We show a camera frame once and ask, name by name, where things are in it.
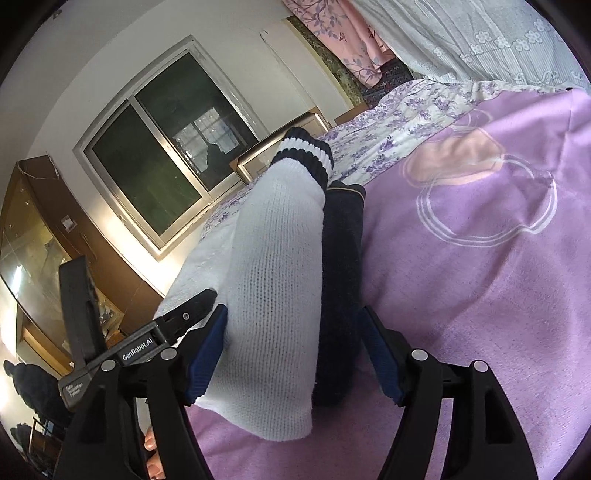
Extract beige framed panel board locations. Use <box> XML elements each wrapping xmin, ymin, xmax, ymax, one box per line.
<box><xmin>230</xmin><ymin>107</ymin><xmax>332</xmax><ymax>184</ymax></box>

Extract person's hand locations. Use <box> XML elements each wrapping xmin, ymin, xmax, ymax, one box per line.
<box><xmin>144</xmin><ymin>427</ymin><xmax>165</xmax><ymax>480</ymax></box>

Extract dark navy sock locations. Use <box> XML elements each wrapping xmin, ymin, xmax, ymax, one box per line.
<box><xmin>312</xmin><ymin>181</ymin><xmax>366</xmax><ymax>407</ymax></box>

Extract white sock with black stripes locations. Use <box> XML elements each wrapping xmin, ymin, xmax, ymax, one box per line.
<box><xmin>154</xmin><ymin>127</ymin><xmax>335</xmax><ymax>442</ymax></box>

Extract pink floral curtain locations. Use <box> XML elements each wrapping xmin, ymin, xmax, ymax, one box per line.
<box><xmin>283</xmin><ymin>0</ymin><xmax>394</xmax><ymax>88</ymax></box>

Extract white lace cloth cover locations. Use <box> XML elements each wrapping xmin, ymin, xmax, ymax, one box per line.
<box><xmin>353</xmin><ymin>0</ymin><xmax>590</xmax><ymax>92</ymax></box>

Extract white board against wall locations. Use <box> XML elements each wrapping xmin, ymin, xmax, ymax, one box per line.
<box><xmin>259</xmin><ymin>19</ymin><xmax>353</xmax><ymax>126</ymax></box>

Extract purple floral bed sheet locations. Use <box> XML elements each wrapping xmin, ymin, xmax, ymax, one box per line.
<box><xmin>197</xmin><ymin>79</ymin><xmax>574</xmax><ymax>241</ymax></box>

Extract brown wooden glass cabinet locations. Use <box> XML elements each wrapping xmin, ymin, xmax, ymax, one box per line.
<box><xmin>1</xmin><ymin>156</ymin><xmax>162</xmax><ymax>376</ymax></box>

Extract sliding glass window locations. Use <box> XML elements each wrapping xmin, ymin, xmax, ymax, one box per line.
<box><xmin>74</xmin><ymin>36</ymin><xmax>268</xmax><ymax>260</ymax></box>

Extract purple cartoon bed cover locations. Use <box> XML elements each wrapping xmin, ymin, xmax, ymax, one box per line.
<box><xmin>186</xmin><ymin>88</ymin><xmax>591</xmax><ymax>480</ymax></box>

